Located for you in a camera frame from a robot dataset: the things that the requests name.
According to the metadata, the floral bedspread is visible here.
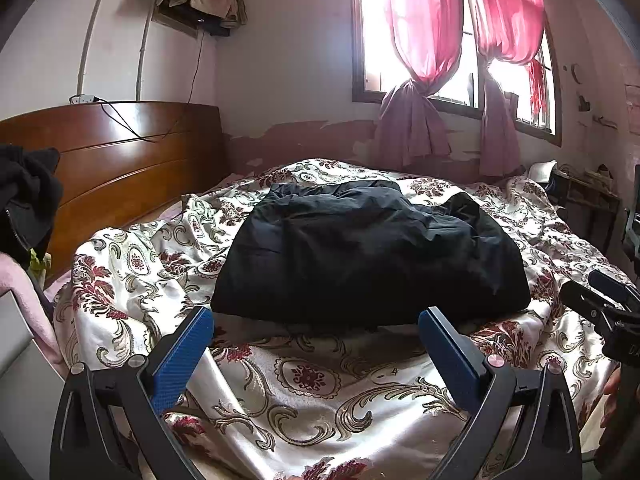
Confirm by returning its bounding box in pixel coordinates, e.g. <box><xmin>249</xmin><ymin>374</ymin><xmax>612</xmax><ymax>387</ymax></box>
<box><xmin>52</xmin><ymin>157</ymin><xmax>623</xmax><ymax>480</ymax></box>

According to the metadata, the black cable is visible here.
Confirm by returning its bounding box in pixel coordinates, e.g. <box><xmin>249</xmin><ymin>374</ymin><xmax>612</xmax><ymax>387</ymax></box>
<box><xmin>95</xmin><ymin>30</ymin><xmax>207</xmax><ymax>142</ymax></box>

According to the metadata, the person's right hand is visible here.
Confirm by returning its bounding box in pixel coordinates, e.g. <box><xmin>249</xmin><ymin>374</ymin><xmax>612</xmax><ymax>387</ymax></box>
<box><xmin>597</xmin><ymin>366</ymin><xmax>640</xmax><ymax>461</ymax></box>

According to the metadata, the black clothing pile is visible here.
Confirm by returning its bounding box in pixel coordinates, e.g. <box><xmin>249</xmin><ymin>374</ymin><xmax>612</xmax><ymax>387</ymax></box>
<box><xmin>0</xmin><ymin>144</ymin><xmax>64</xmax><ymax>273</ymax></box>

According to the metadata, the black jacket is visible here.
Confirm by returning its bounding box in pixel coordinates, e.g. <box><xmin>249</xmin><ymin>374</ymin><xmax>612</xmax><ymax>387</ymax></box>
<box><xmin>210</xmin><ymin>179</ymin><xmax>532</xmax><ymax>333</ymax></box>

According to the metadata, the grey flat panel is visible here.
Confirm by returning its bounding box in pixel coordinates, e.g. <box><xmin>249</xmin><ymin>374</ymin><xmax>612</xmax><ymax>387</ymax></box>
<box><xmin>0</xmin><ymin>290</ymin><xmax>68</xmax><ymax>411</ymax></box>

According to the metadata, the pink curtain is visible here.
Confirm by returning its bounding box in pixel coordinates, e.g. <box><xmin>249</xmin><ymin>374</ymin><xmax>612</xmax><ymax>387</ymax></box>
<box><xmin>462</xmin><ymin>0</ymin><xmax>548</xmax><ymax>178</ymax></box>
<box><xmin>367</xmin><ymin>0</ymin><xmax>468</xmax><ymax>171</ymax></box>

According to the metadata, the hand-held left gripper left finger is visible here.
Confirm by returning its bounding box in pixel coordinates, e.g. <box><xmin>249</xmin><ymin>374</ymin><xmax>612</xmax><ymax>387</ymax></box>
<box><xmin>50</xmin><ymin>306</ymin><xmax>216</xmax><ymax>480</ymax></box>

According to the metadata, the pink blanket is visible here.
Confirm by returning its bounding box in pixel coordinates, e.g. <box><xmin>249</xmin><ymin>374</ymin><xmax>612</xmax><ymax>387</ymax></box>
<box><xmin>0</xmin><ymin>252</ymin><xmax>68</xmax><ymax>378</ymax></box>

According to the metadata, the white wall pipe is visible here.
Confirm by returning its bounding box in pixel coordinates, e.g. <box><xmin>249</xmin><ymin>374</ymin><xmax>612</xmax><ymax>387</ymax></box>
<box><xmin>136</xmin><ymin>7</ymin><xmax>156</xmax><ymax>102</ymax></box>
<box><xmin>77</xmin><ymin>0</ymin><xmax>123</xmax><ymax>97</ymax></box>

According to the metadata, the dark side table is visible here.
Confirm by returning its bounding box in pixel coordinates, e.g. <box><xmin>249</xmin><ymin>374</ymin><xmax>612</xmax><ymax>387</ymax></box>
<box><xmin>550</xmin><ymin>165</ymin><xmax>623</xmax><ymax>256</ymax></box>

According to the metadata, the wooden headboard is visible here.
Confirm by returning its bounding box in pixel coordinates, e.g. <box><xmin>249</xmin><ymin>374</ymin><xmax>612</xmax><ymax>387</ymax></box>
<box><xmin>0</xmin><ymin>101</ymin><xmax>228</xmax><ymax>288</ymax></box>

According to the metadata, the white cloth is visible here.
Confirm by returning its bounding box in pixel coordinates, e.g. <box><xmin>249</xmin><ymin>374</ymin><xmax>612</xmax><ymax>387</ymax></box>
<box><xmin>527</xmin><ymin>160</ymin><xmax>558</xmax><ymax>181</ymax></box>

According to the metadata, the black wall-mounted box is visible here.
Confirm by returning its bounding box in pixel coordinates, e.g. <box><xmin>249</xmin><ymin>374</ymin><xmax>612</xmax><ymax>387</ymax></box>
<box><xmin>160</xmin><ymin>2</ymin><xmax>231</xmax><ymax>38</ymax></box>

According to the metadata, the wooden framed window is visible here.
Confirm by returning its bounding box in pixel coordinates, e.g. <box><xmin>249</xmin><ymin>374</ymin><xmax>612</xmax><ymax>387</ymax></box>
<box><xmin>351</xmin><ymin>0</ymin><xmax>563</xmax><ymax>148</ymax></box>

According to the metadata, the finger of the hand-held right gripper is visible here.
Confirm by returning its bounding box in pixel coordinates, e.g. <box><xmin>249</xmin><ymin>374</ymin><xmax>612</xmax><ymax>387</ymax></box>
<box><xmin>560</xmin><ymin>280</ymin><xmax>626</xmax><ymax>333</ymax></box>
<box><xmin>589</xmin><ymin>269</ymin><xmax>640</xmax><ymax>308</ymax></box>

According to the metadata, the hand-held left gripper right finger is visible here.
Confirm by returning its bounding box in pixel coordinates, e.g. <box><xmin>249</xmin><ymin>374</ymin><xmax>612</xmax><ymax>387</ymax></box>
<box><xmin>419</xmin><ymin>306</ymin><xmax>583</xmax><ymax>480</ymax></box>

